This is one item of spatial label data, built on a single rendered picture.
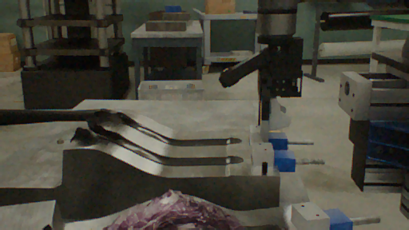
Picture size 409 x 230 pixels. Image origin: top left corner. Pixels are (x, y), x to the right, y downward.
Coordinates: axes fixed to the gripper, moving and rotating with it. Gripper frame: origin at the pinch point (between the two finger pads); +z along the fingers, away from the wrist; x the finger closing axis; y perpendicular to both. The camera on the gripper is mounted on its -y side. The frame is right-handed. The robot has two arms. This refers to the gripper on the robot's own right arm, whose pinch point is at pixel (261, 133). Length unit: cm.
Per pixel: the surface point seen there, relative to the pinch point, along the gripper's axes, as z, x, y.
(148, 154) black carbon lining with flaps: 1.4, -9.9, -22.1
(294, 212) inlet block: 3.4, -27.3, 3.0
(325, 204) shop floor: 91, 148, 50
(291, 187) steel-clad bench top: 10.7, -2.7, 6.4
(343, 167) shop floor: 91, 205, 74
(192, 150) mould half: 2.4, -4.6, -14.0
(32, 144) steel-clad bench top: 11, 20, -59
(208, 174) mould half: 2.1, -17.0, -10.3
